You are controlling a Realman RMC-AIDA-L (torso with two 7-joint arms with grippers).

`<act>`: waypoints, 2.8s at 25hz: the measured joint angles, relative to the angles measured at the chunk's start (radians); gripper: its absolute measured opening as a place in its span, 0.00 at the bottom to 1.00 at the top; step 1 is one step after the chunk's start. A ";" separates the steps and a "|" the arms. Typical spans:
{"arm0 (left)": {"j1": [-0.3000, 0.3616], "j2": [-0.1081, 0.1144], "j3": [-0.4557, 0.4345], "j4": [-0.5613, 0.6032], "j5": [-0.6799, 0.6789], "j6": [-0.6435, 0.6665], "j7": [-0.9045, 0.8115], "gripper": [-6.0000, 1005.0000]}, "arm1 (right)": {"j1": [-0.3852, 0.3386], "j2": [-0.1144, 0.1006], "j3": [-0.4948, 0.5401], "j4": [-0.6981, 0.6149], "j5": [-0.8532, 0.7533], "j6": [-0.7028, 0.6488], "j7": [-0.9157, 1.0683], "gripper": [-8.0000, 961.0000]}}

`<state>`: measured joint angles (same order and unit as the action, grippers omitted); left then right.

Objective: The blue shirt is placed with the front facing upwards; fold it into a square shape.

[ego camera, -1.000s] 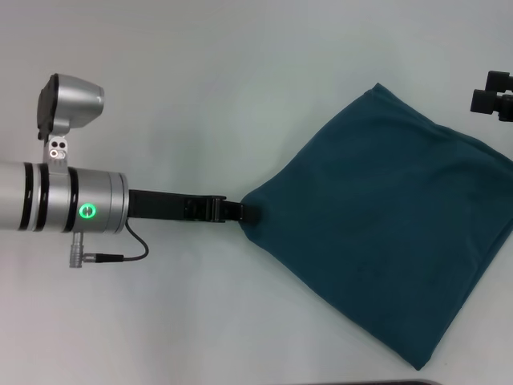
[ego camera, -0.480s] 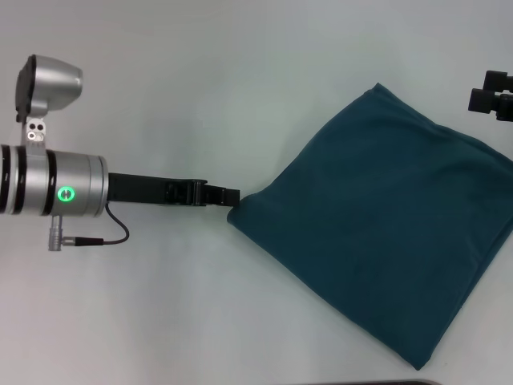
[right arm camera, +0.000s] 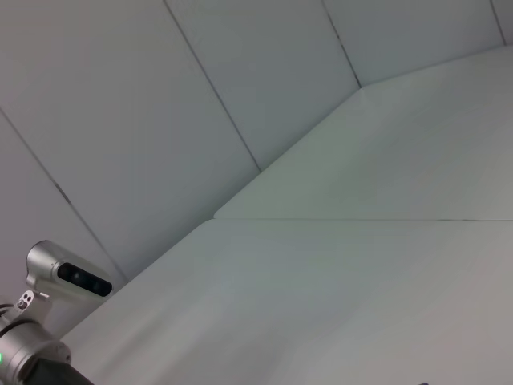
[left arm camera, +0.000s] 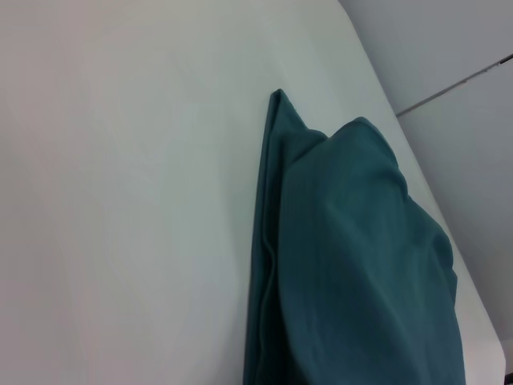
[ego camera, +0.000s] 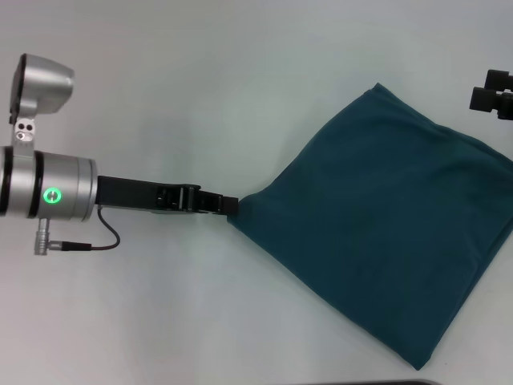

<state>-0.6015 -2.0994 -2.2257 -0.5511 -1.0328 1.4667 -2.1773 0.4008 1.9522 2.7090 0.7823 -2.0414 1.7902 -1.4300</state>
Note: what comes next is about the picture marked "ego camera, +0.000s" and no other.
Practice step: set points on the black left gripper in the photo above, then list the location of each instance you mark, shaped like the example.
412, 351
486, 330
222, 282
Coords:
140, 194

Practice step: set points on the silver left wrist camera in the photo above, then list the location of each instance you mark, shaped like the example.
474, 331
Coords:
40, 88

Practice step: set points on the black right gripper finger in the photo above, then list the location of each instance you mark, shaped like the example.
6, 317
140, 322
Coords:
499, 79
489, 100

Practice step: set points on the blue FREE print t-shirt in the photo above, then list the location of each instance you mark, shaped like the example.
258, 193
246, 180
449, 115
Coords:
380, 220

